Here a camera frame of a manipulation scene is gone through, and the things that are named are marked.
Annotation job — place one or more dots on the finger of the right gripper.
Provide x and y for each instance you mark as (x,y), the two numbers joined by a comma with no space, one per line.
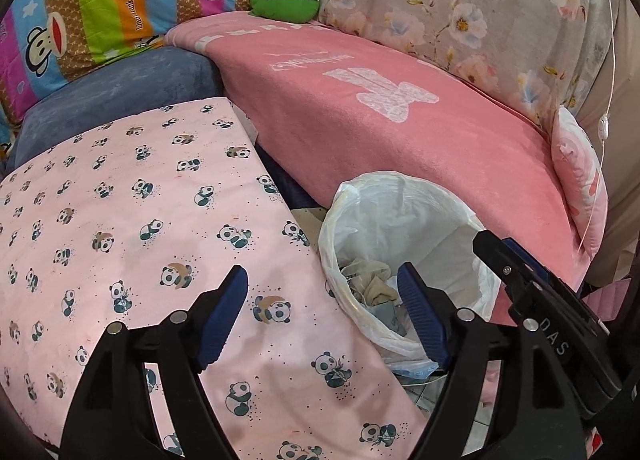
(575,334)

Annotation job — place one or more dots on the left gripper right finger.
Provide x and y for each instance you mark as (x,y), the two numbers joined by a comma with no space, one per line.
(535,415)

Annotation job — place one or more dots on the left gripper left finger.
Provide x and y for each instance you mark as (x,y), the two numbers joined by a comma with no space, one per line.
(111,415)

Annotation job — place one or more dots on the light blue sock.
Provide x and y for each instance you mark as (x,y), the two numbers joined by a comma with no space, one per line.
(392,316)

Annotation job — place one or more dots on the white bag lined trash bin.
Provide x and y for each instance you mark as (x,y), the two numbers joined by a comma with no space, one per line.
(394,218)

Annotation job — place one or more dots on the small pink floral pillow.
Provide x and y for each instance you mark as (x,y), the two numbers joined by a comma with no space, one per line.
(578,168)

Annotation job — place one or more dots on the pink panda print sheet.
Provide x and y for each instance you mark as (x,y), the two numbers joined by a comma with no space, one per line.
(132,221)

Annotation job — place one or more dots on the tan stocking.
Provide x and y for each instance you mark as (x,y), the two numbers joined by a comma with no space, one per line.
(367,279)

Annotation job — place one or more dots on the grey floral duvet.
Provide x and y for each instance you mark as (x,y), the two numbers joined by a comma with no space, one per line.
(534,56)

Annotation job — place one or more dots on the blue velvet cushion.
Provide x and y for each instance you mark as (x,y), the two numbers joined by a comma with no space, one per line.
(135,84)

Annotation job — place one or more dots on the pink fleece blanket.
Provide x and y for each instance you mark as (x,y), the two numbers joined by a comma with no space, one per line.
(328,107)

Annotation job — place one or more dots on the colourful monkey print pillow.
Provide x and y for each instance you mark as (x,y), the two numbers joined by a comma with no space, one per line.
(115,5)

